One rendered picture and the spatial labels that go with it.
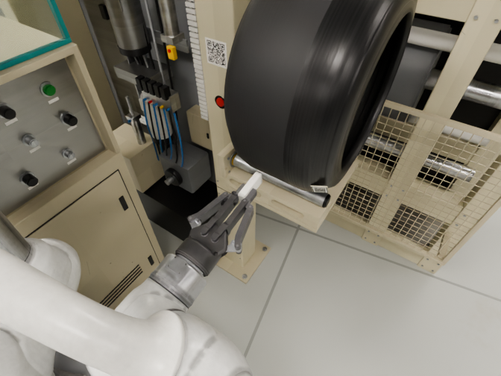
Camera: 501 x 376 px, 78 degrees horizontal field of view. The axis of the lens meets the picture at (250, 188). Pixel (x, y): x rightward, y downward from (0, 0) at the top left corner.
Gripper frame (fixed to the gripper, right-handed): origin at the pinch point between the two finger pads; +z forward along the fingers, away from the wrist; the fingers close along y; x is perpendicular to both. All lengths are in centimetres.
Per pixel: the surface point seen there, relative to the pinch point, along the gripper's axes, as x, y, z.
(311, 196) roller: 24.8, -6.2, 20.4
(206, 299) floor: 113, 32, -10
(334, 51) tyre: -21.2, -6.1, 21.2
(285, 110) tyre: -11.4, -0.7, 13.4
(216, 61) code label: -2.2, 32.6, 31.6
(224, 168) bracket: 25.4, 23.7, 16.4
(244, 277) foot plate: 113, 22, 11
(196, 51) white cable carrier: -2, 41, 33
